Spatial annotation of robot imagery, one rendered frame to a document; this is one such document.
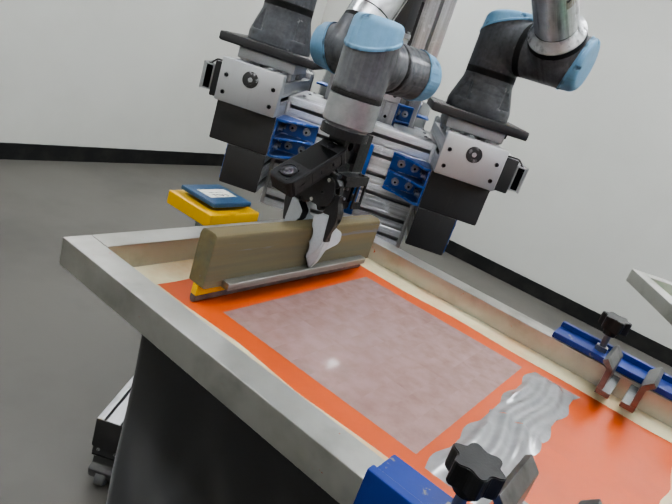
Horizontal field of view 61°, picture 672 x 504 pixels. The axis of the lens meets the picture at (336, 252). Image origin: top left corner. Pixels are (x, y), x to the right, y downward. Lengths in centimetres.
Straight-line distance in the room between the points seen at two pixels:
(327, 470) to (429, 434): 17
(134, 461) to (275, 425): 38
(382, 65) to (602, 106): 384
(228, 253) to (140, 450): 31
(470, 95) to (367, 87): 60
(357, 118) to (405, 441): 42
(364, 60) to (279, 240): 27
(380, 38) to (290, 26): 61
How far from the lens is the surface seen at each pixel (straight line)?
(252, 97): 127
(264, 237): 77
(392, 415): 66
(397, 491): 48
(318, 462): 53
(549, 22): 125
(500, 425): 73
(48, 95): 429
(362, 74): 80
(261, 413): 56
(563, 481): 71
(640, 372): 99
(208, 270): 73
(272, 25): 139
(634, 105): 455
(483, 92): 137
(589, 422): 87
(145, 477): 89
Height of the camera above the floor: 131
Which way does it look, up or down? 19 degrees down
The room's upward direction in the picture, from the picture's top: 19 degrees clockwise
